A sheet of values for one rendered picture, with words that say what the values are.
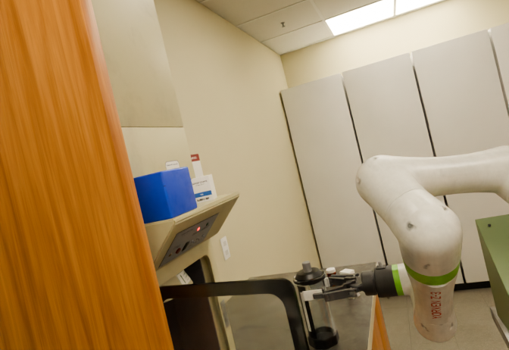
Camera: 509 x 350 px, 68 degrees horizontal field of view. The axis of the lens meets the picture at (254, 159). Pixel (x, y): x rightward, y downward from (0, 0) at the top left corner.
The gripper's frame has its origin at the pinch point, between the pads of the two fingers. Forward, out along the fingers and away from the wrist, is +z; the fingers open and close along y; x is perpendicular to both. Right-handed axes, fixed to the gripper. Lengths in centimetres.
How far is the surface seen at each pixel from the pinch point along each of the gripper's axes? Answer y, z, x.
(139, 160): 52, 15, -52
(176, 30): -63, 58, -124
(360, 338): -1.0, -11.0, 17.9
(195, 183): 41, 10, -44
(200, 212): 52, 4, -38
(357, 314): -17.6, -8.6, 17.9
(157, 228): 62, 8, -38
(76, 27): 70, 7, -74
